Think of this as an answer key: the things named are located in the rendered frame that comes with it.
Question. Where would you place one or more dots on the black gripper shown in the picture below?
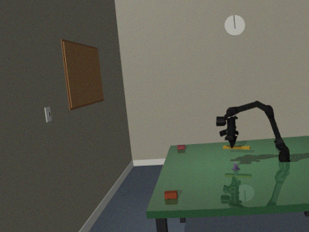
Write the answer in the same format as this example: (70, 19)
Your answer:
(231, 137)

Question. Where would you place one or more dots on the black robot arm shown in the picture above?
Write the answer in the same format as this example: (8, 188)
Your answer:
(221, 121)

